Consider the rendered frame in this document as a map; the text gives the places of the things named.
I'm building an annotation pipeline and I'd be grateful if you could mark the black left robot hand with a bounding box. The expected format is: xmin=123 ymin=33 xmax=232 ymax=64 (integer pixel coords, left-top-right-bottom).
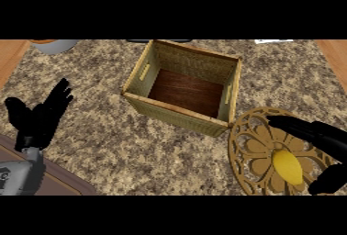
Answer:
xmin=5 ymin=77 xmax=74 ymax=152

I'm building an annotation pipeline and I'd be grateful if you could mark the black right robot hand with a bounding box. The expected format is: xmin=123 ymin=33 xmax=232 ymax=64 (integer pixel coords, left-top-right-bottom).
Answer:
xmin=264 ymin=115 xmax=347 ymax=196

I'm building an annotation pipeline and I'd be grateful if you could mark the yellow lemon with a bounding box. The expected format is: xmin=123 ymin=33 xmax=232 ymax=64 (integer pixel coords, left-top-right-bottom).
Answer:
xmin=272 ymin=149 xmax=306 ymax=186

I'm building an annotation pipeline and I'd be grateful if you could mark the round gold cutout placemat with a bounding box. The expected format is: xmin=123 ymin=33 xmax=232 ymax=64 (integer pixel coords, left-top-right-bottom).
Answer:
xmin=226 ymin=106 xmax=340 ymax=196

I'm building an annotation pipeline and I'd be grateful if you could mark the square wicker basket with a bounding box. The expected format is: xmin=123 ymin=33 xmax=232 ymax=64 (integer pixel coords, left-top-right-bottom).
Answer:
xmin=121 ymin=39 xmax=244 ymax=139

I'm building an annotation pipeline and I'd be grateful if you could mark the brown wooden board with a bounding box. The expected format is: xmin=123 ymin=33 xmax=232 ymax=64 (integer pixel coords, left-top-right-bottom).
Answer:
xmin=0 ymin=133 xmax=99 ymax=196

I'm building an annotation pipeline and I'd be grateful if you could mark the grey pot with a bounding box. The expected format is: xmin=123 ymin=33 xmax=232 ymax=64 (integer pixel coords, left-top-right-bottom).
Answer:
xmin=28 ymin=39 xmax=81 ymax=56

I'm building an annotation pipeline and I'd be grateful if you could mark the white flat object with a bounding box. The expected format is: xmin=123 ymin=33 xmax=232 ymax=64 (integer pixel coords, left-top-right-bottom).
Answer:
xmin=254 ymin=39 xmax=295 ymax=45

